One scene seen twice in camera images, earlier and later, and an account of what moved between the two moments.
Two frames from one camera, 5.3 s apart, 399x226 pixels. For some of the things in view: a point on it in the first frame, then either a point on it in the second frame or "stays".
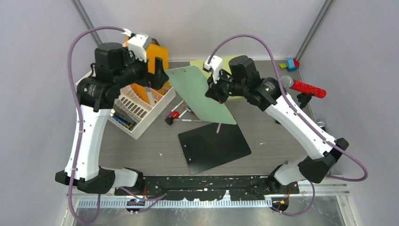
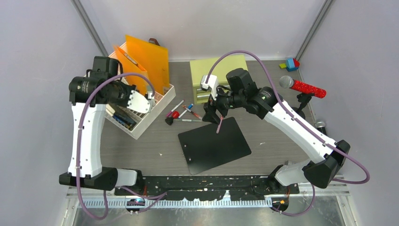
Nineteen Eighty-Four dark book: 126,122 stays
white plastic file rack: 137,106 stays
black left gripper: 157,79 → 129,88
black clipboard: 203,148 stays
